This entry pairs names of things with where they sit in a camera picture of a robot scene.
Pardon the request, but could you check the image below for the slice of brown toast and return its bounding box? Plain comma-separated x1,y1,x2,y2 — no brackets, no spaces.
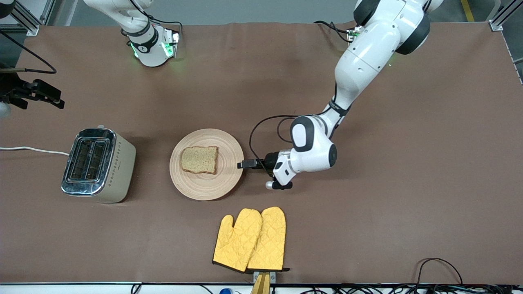
180,146,219,175

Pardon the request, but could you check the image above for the round light wooden plate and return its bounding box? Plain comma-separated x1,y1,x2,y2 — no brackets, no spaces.
170,129,245,201

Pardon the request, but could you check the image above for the yellow quilted oven mitt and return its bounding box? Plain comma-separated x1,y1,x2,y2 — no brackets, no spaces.
212,209,262,273
247,207,290,272

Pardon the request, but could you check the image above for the beige chrome two-slot toaster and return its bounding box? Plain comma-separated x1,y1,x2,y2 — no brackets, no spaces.
61,126,136,203

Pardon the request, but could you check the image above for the brown table cover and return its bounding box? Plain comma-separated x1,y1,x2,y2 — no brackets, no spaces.
0,20,523,285

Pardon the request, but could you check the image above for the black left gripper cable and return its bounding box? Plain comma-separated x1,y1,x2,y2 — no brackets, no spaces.
249,115,305,165

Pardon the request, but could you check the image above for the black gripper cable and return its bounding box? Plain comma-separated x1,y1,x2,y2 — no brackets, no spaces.
0,31,57,75
249,115,305,165

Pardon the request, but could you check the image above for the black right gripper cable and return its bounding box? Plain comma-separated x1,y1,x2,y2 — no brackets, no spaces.
0,31,57,75

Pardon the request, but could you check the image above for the white toaster power cord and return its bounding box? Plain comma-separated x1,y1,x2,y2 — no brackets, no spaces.
0,146,70,156

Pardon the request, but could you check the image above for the aluminium frame post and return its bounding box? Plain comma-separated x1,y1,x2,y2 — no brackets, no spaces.
488,0,523,31
0,0,56,36

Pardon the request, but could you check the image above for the small metal bracket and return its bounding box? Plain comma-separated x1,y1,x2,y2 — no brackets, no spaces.
253,271,277,284

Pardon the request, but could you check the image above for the black arm base cable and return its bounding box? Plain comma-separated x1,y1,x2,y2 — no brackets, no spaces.
129,0,183,41
313,20,353,44

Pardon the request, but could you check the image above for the bundle of black cables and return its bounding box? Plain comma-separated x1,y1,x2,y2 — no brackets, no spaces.
302,283,523,294

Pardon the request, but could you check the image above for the black looped table cable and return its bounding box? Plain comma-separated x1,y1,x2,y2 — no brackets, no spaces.
415,258,464,285

